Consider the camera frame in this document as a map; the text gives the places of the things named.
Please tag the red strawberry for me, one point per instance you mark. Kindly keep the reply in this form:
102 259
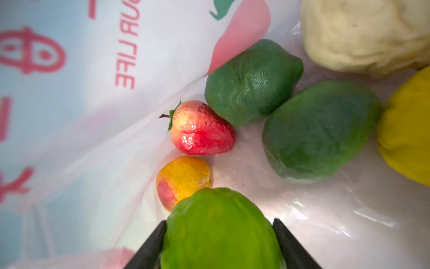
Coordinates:
195 129

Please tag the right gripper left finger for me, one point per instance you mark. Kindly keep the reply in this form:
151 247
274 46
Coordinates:
149 254

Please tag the dark green avocado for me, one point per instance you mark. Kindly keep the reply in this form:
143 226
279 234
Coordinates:
318 131

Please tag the bright green lime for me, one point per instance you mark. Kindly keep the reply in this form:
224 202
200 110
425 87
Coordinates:
219 229

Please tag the dark green lime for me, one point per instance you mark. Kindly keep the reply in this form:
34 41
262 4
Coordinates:
251 86

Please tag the yellow lemon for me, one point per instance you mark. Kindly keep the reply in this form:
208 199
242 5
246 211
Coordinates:
403 132

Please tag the cream white fruit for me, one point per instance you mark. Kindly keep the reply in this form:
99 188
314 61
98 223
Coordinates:
376 38

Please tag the small yellow red peach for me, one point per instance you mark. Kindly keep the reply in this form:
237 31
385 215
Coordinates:
180 179

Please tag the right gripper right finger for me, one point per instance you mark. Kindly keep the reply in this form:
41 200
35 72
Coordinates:
294 254

